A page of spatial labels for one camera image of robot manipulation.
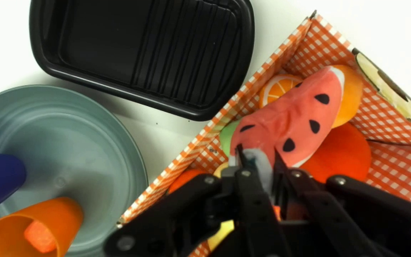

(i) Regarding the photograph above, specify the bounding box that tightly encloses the green pear plush toy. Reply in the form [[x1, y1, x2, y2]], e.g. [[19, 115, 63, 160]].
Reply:
[[218, 120, 240, 155]]

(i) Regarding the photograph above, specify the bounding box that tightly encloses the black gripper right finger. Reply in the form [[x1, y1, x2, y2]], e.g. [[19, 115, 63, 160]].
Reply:
[[274, 154, 382, 257]]

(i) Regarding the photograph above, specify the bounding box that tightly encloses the orange slice plush toy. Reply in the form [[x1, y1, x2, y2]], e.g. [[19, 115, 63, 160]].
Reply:
[[258, 74, 303, 108]]

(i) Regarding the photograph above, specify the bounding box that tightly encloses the orange round plush toy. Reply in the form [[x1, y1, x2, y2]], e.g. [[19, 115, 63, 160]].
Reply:
[[301, 124, 372, 182]]

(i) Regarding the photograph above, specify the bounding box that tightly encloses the watermelon slice plush toy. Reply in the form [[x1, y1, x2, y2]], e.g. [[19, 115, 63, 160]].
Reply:
[[228, 67, 344, 167]]

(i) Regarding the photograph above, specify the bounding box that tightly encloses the orange checkered basket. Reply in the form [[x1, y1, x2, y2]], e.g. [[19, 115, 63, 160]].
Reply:
[[117, 10, 411, 257]]

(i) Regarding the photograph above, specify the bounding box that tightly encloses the black oven tray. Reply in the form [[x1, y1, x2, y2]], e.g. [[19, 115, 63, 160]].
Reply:
[[30, 0, 254, 120]]

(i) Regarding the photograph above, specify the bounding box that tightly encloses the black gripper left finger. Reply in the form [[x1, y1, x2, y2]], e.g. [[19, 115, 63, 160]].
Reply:
[[235, 145, 291, 257]]

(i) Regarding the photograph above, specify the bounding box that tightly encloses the grey round plate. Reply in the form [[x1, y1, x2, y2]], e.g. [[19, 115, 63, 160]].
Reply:
[[0, 85, 147, 257]]

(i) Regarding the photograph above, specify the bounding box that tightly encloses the yellow plush toy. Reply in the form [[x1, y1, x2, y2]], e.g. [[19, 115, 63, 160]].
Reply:
[[333, 64, 364, 127]]

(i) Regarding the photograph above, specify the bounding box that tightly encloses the orange plastic cup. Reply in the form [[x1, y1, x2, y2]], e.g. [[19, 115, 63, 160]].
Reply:
[[0, 197, 84, 257]]

